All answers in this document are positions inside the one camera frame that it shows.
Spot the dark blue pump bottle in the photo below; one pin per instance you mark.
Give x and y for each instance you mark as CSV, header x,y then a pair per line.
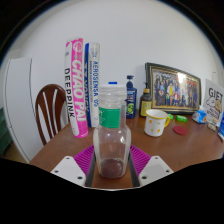
x,y
131,100

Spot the white mug with yellow rim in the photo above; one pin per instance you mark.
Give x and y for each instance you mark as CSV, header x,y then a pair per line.
x,y
154,124

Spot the small snack packets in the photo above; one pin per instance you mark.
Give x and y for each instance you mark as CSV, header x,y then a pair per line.
x,y
212,126

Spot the dark wooden chair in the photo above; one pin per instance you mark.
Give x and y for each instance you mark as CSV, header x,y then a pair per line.
x,y
41,110

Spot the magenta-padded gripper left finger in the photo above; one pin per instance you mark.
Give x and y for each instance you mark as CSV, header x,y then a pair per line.
x,y
68,170

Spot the blue tissue pack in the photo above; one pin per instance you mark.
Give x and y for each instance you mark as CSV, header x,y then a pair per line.
x,y
199,116

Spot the brown pump bottle yellow label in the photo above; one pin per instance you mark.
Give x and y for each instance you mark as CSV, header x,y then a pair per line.
x,y
145,103

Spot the white lotion bottle blue cap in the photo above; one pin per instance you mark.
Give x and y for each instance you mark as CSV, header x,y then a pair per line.
x,y
112,83

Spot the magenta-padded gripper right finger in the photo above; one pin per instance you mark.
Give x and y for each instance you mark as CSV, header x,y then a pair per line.
x,y
155,170

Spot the white and blue shuttlecock tube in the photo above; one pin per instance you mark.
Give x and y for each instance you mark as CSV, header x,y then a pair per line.
x,y
93,83

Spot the pink shuttlecock tube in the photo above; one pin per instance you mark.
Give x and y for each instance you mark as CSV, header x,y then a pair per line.
x,y
76,90

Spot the framed group photo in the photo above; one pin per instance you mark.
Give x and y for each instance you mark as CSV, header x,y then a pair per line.
x,y
173,88

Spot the flat round red coaster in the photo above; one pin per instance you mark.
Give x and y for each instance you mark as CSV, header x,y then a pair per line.
x,y
180,130

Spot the clear green-labelled plastic bottle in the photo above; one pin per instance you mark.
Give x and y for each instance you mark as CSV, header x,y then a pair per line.
x,y
111,140

